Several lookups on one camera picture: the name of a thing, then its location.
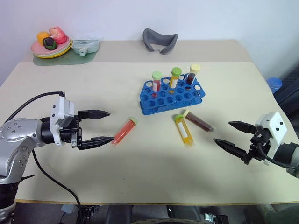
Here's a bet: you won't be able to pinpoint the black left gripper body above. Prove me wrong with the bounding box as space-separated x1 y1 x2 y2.
59 111 83 150

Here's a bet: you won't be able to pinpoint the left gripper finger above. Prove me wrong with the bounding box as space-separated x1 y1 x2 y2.
78 109 111 120
78 136 115 151

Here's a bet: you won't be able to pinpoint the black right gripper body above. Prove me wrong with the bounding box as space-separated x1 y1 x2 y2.
246 130 272 164

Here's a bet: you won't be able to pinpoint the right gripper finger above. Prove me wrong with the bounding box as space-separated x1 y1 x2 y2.
228 120 258 135
213 138 249 165

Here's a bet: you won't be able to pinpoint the red liquid tube green cap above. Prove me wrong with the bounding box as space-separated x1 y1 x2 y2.
111 116 139 147
151 71 164 98

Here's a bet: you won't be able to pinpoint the brown liquid tube yellow cap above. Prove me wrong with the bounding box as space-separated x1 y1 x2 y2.
185 64 202 91
183 109 216 134

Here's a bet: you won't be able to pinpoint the yellow liquid tube green cap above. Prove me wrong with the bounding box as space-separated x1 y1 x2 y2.
170 67 183 94
174 113 196 148

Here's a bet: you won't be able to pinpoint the blue test tube rack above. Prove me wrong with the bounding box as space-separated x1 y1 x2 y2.
139 73 206 116

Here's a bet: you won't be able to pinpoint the blue bottle cap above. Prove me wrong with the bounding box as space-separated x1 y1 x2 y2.
266 77 284 94

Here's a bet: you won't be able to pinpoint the black fabric bag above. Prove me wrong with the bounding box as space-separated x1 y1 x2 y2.
273 67 299 140

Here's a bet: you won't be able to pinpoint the green placemat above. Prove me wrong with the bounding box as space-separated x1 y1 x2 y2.
32 50 99 67

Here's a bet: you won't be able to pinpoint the yellow plate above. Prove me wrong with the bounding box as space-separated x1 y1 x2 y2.
33 43 72 59

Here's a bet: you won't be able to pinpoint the pale green plate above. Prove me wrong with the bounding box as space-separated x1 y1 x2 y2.
32 42 71 57

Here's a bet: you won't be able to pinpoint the pale blue box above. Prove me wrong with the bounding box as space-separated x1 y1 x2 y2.
61 204 77 214

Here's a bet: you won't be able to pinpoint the black device white labels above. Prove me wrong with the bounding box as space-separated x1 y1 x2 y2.
204 212 230 224

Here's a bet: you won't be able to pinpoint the dark toy fruit green leaves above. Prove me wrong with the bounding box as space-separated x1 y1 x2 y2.
42 37 57 51

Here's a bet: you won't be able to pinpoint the pink toy fruit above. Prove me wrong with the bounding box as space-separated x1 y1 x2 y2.
48 26 65 45

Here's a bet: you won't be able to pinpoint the stack of plates with toy food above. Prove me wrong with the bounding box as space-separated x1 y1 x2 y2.
30 37 71 56

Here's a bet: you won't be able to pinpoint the grey foam face cushion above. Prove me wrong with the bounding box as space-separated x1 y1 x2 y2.
142 28 179 55

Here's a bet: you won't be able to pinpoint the orange toy fruit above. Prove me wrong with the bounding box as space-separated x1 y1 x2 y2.
36 31 50 44

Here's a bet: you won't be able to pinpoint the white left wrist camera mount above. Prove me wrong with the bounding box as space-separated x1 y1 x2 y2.
50 96 75 147

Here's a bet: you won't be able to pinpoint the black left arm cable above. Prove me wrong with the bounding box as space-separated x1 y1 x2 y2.
4 91 84 224

